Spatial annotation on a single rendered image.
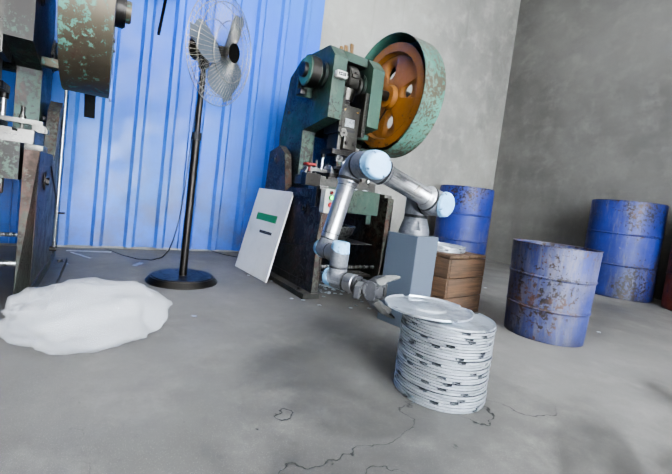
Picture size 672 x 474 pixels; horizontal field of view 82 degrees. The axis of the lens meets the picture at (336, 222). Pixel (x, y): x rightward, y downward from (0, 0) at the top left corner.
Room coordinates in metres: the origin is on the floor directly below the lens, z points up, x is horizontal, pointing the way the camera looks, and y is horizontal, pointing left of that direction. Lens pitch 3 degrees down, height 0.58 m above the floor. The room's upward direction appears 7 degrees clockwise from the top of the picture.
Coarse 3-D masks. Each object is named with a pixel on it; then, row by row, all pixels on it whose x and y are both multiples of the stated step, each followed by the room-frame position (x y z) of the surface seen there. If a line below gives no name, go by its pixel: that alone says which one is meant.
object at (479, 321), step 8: (472, 312) 1.32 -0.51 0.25; (424, 320) 1.15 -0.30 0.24; (472, 320) 1.22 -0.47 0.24; (480, 320) 1.23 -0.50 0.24; (488, 320) 1.24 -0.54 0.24; (448, 328) 1.09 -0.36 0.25; (456, 328) 1.11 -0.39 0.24; (464, 328) 1.12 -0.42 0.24; (472, 328) 1.13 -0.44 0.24; (480, 328) 1.14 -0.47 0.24; (488, 328) 1.15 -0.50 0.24
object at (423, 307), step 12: (396, 300) 1.32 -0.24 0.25; (408, 300) 1.34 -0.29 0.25; (420, 300) 1.37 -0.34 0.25; (432, 300) 1.39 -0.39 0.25; (444, 300) 1.39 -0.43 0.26; (408, 312) 1.19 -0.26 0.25; (420, 312) 1.21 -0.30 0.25; (432, 312) 1.21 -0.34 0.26; (444, 312) 1.23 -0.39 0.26; (456, 312) 1.26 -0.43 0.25; (468, 312) 1.28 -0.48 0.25
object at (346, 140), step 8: (344, 112) 2.45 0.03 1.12; (352, 112) 2.48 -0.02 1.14; (344, 120) 2.45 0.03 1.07; (352, 120) 2.49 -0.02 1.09; (344, 128) 2.45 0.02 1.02; (352, 128) 2.49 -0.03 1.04; (328, 136) 2.53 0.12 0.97; (336, 136) 2.45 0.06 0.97; (344, 136) 2.43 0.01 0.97; (352, 136) 2.50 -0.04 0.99; (328, 144) 2.52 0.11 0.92; (336, 144) 2.44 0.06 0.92; (344, 144) 2.43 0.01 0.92; (352, 144) 2.46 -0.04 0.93
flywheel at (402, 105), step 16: (400, 48) 2.66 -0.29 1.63; (416, 48) 2.53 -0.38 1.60; (384, 64) 2.84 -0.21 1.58; (400, 64) 2.69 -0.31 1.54; (416, 64) 2.51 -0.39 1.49; (384, 80) 2.82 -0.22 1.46; (400, 80) 2.67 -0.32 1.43; (416, 80) 2.54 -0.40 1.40; (400, 96) 2.66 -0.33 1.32; (416, 96) 2.47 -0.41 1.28; (400, 112) 2.64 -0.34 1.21; (384, 128) 2.76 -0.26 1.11; (400, 128) 2.57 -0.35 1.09; (368, 144) 2.84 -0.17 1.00; (384, 144) 2.69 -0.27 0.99
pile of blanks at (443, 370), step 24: (408, 336) 1.19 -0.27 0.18; (432, 336) 1.11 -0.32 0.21; (456, 336) 1.08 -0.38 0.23; (480, 336) 1.10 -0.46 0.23; (408, 360) 1.17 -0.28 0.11; (432, 360) 1.10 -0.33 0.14; (456, 360) 1.08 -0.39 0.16; (480, 360) 1.10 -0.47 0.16; (408, 384) 1.14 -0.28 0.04; (432, 384) 1.10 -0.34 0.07; (456, 384) 1.10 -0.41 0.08; (480, 384) 1.11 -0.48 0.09; (432, 408) 1.09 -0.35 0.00; (456, 408) 1.10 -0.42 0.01; (480, 408) 1.13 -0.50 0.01
